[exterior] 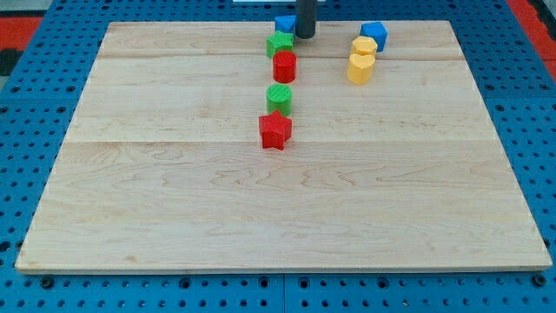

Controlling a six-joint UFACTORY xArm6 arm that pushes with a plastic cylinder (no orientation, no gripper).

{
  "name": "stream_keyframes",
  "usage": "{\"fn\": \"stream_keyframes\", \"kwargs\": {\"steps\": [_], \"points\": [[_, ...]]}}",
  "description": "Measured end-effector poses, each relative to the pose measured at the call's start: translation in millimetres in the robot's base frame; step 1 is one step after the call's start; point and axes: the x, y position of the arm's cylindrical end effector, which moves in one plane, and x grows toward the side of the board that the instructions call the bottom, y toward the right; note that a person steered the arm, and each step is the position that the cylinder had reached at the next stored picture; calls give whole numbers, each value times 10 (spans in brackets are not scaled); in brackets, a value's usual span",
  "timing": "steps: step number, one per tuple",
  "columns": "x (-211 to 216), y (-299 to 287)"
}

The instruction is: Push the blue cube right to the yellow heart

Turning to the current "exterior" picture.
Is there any blue cube block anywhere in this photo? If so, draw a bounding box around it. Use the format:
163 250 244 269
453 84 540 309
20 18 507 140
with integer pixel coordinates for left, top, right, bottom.
275 15 296 33

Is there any yellow heart block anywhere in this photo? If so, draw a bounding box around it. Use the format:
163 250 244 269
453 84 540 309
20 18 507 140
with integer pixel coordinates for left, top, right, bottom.
347 53 375 84

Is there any red star block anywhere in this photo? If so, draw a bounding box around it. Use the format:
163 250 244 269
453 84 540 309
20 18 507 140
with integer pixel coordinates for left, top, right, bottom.
258 110 293 150

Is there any green cylinder block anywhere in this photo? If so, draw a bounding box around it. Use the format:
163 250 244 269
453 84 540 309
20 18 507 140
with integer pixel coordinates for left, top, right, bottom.
266 83 293 117

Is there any red cylinder block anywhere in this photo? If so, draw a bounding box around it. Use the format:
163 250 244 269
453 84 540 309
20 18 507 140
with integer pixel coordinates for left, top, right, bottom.
273 50 297 83

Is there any light wooden board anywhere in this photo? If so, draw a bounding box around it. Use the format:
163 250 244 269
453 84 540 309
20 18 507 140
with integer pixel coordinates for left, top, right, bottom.
16 21 552 275

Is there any green star block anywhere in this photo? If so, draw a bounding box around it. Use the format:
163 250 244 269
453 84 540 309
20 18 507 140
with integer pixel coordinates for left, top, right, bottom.
266 30 295 58

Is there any yellow hexagon block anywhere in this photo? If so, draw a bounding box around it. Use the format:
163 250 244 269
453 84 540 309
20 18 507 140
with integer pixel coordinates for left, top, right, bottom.
350 36 378 56

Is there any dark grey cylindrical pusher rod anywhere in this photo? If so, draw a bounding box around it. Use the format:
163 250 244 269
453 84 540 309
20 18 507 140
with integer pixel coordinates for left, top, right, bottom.
295 0 318 39

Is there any blue pentagon block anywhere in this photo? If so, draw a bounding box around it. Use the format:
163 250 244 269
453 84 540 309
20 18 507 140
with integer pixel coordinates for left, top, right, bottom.
360 22 388 52

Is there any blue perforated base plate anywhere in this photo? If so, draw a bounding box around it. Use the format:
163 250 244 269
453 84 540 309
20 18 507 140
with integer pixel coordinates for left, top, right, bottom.
1 1 555 312

